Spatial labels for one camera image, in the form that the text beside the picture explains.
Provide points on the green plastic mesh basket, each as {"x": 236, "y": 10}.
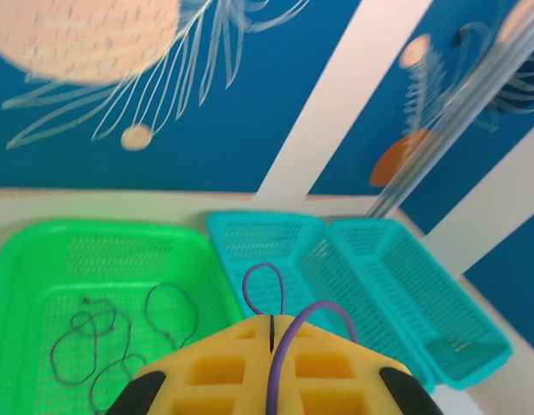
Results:
{"x": 111, "y": 246}

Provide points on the teal plastic mesh basket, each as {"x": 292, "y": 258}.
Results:
{"x": 267, "y": 242}
{"x": 422, "y": 294}

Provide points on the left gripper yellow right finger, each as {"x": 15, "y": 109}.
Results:
{"x": 336, "y": 376}

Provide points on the clear plastic pole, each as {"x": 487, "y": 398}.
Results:
{"x": 444, "y": 125}

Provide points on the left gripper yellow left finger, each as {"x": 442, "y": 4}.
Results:
{"x": 215, "y": 372}

